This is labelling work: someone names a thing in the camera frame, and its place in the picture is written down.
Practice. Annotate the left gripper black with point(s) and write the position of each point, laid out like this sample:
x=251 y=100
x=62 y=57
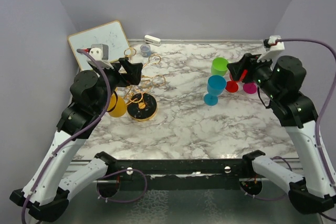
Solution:
x=133 y=71

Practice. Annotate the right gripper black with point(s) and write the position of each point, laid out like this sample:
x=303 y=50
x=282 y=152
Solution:
x=247 y=61

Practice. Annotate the white eraser box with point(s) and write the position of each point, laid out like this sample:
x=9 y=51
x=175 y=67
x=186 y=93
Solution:
x=152 y=40

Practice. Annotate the small whiteboard gold frame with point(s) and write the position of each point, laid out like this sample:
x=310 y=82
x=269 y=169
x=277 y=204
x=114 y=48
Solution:
x=111 y=34

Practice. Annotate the green wine glass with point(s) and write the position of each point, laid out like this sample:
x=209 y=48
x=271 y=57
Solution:
x=219 y=66

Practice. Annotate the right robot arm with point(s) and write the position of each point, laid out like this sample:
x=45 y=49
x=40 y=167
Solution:
x=312 y=192

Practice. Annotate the small clear plastic cup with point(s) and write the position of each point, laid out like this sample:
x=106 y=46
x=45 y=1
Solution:
x=145 y=50

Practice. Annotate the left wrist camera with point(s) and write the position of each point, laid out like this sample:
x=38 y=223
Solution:
x=100 y=53

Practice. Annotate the orange wine glass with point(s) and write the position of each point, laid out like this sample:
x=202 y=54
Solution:
x=117 y=106

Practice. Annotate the pink wine glass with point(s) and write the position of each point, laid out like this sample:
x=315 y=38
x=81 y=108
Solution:
x=250 y=88

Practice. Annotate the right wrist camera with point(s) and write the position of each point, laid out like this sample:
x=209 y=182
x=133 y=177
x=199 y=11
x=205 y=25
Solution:
x=273 y=48

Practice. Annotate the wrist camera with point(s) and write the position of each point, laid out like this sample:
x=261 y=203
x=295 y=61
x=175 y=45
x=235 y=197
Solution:
x=273 y=48
x=100 y=53

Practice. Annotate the blue wine glass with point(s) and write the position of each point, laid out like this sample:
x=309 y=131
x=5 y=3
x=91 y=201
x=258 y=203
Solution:
x=215 y=87

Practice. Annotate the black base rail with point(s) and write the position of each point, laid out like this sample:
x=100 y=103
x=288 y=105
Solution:
x=179 y=174

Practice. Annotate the gold wire glass rack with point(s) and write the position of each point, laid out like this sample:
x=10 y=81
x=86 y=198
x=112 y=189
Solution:
x=140 y=104

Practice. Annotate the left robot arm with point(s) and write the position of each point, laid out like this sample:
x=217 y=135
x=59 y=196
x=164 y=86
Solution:
x=48 y=193

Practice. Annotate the red wine glass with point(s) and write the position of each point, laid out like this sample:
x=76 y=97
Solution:
x=232 y=86

